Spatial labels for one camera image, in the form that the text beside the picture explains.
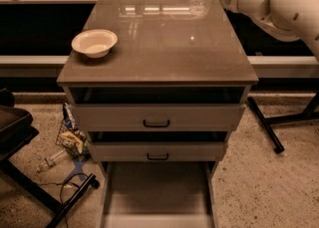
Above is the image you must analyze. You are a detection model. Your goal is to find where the black chair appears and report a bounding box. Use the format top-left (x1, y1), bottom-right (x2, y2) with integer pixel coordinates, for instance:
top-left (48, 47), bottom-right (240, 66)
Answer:
top-left (0, 89), bottom-right (39, 161)

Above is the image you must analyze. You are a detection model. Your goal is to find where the white paper bowl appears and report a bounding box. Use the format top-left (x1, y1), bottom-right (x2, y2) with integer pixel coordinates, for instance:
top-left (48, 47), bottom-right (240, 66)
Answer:
top-left (72, 29), bottom-right (118, 59)

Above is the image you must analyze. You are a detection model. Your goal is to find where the middle grey drawer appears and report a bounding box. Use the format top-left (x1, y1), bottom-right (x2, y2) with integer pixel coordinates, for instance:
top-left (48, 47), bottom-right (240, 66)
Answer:
top-left (89, 141), bottom-right (227, 161)

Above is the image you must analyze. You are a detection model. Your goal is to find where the grey drawer cabinet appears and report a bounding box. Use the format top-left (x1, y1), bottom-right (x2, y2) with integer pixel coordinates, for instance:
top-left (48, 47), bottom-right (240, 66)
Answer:
top-left (56, 0), bottom-right (259, 228)

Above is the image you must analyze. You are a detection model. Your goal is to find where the clear plastic water bottle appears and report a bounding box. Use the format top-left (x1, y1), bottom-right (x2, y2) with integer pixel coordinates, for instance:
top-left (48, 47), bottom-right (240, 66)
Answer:
top-left (189, 0), bottom-right (211, 18)

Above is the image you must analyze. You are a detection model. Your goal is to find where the top grey drawer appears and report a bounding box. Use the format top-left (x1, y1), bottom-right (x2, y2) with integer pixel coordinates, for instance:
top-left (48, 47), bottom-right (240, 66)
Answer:
top-left (71, 104), bottom-right (245, 131)

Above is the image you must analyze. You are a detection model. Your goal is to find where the bottom grey open drawer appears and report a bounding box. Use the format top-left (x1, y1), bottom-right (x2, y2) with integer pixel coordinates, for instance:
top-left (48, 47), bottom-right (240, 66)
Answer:
top-left (96, 162), bottom-right (219, 228)

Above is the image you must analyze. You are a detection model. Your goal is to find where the black stand legs left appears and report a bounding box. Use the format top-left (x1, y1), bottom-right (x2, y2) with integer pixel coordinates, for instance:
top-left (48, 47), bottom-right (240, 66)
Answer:
top-left (0, 159), bottom-right (100, 228)

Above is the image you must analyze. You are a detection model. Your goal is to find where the black cable on floor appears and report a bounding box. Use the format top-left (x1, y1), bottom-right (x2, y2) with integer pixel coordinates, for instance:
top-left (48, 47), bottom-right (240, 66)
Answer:
top-left (36, 172), bottom-right (101, 228)

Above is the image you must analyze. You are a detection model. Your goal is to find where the empty bottle on floor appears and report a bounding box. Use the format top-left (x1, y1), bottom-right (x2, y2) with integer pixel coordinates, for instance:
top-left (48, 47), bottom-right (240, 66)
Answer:
top-left (37, 149), bottom-right (69, 173)

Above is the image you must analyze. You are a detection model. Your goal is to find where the wire basket with snack bags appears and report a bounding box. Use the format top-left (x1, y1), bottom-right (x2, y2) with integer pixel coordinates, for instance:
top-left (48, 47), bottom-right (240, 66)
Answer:
top-left (56, 103), bottom-right (89, 156)

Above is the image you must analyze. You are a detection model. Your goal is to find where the black stand base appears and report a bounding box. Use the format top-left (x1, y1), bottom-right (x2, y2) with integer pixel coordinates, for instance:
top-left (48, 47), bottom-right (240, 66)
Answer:
top-left (247, 92), bottom-right (319, 154)

